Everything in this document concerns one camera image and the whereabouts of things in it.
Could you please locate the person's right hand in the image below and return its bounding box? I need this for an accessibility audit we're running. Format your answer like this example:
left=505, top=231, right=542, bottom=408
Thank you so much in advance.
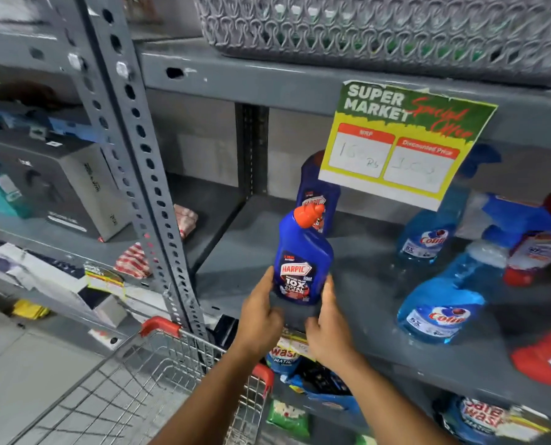
left=305, top=274, right=358, bottom=372

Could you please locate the person's left hand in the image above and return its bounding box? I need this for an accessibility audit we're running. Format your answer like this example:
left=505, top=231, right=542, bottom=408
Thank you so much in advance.
left=231, top=266, right=285, bottom=363

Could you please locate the blue cleaner bottle orange cap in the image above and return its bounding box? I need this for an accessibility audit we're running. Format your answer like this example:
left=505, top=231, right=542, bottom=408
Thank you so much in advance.
left=296, top=150, right=342, bottom=237
left=272, top=203, right=334, bottom=305

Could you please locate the person's left forearm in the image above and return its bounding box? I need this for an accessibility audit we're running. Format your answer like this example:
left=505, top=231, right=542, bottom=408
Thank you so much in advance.
left=149, top=346, right=258, bottom=445

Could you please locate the person's right forearm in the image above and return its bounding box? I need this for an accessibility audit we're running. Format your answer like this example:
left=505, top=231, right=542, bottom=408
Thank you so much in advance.
left=333, top=354, right=459, bottom=445

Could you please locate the blue white detergent pouch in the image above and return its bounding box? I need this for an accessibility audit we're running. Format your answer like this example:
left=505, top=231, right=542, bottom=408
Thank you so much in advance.
left=265, top=336, right=305, bottom=377

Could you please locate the blue detergent refill pack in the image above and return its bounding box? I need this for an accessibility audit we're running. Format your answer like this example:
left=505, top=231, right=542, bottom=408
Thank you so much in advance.
left=286, top=359, right=365, bottom=415

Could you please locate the blue glass cleaner spray bottle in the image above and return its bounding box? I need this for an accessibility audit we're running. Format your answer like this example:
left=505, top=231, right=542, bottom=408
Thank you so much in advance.
left=456, top=192, right=551, bottom=241
left=396, top=225, right=524, bottom=345
left=396, top=143, right=502, bottom=265

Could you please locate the green white packet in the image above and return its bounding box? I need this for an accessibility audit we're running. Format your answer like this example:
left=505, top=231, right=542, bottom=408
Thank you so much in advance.
left=267, top=399, right=311, bottom=439

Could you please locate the red white checkered cloth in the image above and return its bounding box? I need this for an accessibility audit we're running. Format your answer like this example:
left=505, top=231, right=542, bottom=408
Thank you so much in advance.
left=114, top=204, right=199, bottom=280

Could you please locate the green yellow price sign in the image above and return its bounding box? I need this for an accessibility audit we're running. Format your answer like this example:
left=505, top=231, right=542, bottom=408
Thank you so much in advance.
left=318, top=80, right=498, bottom=212

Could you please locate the blue detergent bottle white label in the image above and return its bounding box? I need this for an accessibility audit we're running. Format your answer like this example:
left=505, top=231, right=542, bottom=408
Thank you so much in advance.
left=434, top=395, right=551, bottom=445

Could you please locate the red bottle white label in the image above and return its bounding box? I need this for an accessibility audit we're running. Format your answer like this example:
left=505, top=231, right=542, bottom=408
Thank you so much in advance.
left=504, top=190, right=551, bottom=288
left=511, top=319, right=551, bottom=391

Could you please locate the white flat product box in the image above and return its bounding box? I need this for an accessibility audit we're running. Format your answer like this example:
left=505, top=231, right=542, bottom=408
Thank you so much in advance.
left=0, top=238, right=129, bottom=328

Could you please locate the grey metal shelf rack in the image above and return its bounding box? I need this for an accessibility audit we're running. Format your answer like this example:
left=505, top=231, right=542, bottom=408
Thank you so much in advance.
left=0, top=0, right=551, bottom=445

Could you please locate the black product box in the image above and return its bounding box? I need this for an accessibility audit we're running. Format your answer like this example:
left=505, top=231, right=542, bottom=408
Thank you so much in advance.
left=0, top=129, right=133, bottom=242

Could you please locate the yellow packet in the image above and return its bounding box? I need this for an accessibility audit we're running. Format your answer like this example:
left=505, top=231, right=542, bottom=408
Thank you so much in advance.
left=11, top=299, right=50, bottom=320

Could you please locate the grey woven plastic basket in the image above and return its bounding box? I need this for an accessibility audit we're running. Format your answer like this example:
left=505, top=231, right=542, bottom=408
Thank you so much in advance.
left=194, top=0, right=551, bottom=85

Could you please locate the metal shopping cart red handle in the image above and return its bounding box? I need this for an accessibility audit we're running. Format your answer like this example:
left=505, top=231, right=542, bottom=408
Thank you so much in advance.
left=7, top=316, right=275, bottom=445

